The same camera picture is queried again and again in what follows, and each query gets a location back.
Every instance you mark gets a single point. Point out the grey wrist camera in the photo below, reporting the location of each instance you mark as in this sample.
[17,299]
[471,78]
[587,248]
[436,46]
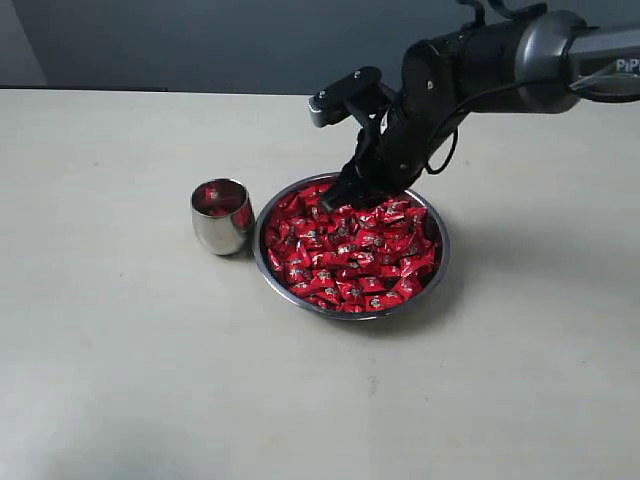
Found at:
[360,94]

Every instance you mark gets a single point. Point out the stainless steel bowl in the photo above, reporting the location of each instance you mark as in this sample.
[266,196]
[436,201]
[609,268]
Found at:
[272,280]

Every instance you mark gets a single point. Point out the stainless steel cup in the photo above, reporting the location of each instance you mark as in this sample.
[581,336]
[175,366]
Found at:
[227,235]

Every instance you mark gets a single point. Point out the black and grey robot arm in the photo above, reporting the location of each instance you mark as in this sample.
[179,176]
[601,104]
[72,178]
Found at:
[533,60]

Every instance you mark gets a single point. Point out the red candies in cup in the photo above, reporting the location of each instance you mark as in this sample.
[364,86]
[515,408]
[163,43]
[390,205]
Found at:
[217,202]

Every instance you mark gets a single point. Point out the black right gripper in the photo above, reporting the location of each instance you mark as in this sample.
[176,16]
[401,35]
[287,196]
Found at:
[390,156]

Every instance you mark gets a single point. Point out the pile of red candies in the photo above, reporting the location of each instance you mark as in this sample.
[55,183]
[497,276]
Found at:
[350,260]

